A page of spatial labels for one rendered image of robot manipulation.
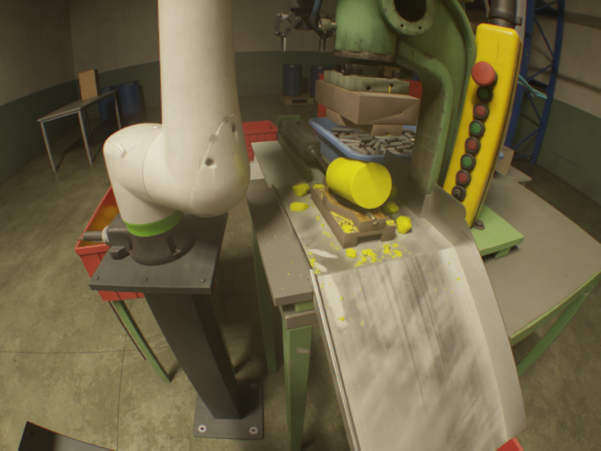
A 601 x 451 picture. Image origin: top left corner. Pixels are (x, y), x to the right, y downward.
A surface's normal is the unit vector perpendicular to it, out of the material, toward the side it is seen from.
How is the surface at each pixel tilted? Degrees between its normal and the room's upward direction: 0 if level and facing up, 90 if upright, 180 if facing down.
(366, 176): 74
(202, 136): 83
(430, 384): 30
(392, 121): 90
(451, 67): 90
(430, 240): 0
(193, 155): 82
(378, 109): 90
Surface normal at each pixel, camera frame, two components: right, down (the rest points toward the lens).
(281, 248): 0.02, -0.83
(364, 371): 0.15, -0.45
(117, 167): -0.38, 0.47
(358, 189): 0.26, 0.29
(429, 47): 0.27, 0.54
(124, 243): 0.08, 0.42
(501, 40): -0.77, 0.26
